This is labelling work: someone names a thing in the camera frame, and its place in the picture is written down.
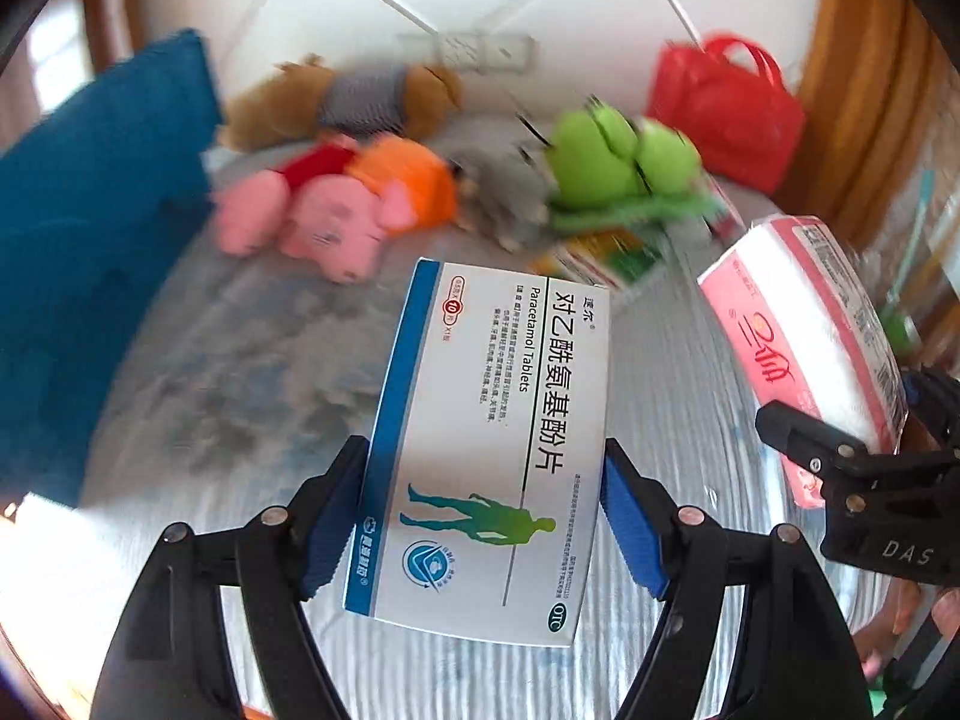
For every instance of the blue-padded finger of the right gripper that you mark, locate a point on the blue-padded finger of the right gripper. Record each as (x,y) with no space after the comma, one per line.
(812,444)

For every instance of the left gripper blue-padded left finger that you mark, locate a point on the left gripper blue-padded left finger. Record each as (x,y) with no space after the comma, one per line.
(169,656)

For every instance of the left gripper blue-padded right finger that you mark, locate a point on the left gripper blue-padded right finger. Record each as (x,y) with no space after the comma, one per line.
(794,655)

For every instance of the pink white medicine box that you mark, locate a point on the pink white medicine box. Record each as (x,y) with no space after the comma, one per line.
(804,330)

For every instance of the white blue medicine box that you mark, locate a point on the white blue medicine box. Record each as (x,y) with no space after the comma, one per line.
(479,500)

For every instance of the green frog plush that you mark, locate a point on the green frog plush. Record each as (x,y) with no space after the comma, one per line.
(609,171)

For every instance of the grey plush toy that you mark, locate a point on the grey plush toy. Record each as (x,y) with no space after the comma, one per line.
(502,196)

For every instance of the pink pig plush red dress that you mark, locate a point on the pink pig plush red dress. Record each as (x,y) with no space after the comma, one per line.
(250,213)

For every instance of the pink pig plush orange dress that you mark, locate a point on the pink pig plush orange dress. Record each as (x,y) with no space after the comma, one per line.
(341,221)

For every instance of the person's right hand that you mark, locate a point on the person's right hand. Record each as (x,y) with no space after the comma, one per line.
(875,641)

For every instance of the small pink white box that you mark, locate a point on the small pink white box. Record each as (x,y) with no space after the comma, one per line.
(724,220)

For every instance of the green yellow medicine box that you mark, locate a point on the green yellow medicine box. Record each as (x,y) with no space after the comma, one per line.
(617,260)

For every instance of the red plastic toy case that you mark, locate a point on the red plastic toy case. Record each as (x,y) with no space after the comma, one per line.
(727,96)

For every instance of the blue plastic storage crate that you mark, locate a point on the blue plastic storage crate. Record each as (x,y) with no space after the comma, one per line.
(98,202)

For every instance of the brown bear plush striped shirt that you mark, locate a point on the brown bear plush striped shirt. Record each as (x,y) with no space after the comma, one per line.
(307,100)

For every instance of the teal broom handle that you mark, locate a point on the teal broom handle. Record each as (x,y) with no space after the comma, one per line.
(899,255)

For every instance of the white wall socket panel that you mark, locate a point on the white wall socket panel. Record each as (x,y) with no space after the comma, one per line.
(498,52)

